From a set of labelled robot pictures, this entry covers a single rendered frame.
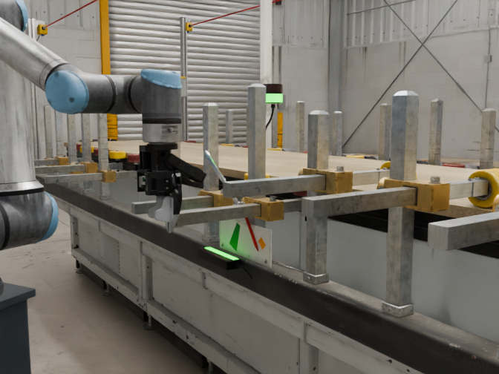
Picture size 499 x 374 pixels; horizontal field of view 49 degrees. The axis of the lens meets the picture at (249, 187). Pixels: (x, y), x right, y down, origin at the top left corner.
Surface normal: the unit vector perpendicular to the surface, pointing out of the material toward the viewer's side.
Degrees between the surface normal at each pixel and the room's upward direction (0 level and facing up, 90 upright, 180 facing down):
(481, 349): 0
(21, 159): 85
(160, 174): 90
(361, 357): 90
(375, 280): 90
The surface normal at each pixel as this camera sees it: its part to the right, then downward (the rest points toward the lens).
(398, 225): -0.84, 0.07
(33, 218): 0.82, -0.02
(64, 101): -0.48, 0.16
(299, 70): 0.55, 0.11
